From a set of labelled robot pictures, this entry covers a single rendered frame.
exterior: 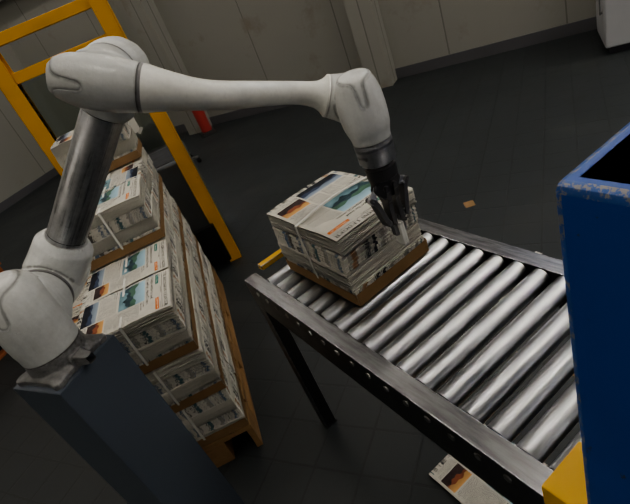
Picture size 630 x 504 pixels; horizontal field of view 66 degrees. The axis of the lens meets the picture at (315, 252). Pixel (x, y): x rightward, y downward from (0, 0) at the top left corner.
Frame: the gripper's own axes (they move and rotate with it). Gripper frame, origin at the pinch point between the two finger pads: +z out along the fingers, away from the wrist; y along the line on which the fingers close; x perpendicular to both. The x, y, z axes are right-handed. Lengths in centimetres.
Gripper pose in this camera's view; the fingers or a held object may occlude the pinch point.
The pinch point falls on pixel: (400, 232)
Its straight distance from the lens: 125.4
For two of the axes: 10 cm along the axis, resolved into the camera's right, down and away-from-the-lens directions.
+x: 5.5, 2.7, -7.9
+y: -7.6, 5.5, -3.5
